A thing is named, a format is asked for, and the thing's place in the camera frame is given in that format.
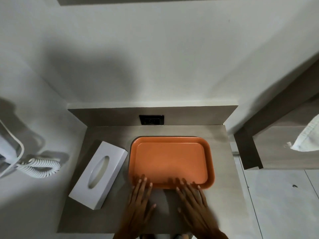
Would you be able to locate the white towel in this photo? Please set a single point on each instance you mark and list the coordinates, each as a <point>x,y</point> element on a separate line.
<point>307,136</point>

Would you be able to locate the wooden desk back panel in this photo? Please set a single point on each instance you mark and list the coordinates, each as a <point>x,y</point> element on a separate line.
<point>112,116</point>

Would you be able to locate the person's left thumb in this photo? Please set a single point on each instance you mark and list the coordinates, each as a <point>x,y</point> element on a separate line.
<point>152,211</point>

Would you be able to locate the person's right little finger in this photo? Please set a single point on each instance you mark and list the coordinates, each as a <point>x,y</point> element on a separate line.
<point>202,195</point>

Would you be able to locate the person's right forearm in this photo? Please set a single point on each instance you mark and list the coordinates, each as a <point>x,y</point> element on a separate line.
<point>219,235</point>

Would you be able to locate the person's left hand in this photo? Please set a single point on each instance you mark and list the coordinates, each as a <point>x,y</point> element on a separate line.
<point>135,211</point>

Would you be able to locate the white tissue box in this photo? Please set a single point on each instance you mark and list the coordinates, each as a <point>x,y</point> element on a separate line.
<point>98,171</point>

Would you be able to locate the black wall socket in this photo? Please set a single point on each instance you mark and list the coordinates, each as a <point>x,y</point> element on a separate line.
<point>151,120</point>

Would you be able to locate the person's left forearm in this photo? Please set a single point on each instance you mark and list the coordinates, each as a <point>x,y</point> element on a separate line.
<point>127,235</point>

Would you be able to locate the person's right hand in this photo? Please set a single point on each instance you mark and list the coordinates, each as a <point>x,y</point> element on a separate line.
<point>196,211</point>

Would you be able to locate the orange plastic tray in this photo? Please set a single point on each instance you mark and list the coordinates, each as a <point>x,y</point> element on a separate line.
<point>172,161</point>

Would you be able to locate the person's left middle finger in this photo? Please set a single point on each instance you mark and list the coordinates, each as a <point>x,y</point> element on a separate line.
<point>142,187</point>

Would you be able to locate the person's left little finger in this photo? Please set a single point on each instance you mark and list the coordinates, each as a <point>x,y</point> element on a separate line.
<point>131,195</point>

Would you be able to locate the person's right thumb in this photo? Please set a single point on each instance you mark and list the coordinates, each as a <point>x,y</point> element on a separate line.
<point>182,213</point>

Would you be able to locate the person's right middle finger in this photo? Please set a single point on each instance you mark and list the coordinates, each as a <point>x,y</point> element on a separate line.
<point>189,190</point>

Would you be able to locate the white wall hair dryer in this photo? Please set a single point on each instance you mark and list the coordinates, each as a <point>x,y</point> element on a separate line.
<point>10,151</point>

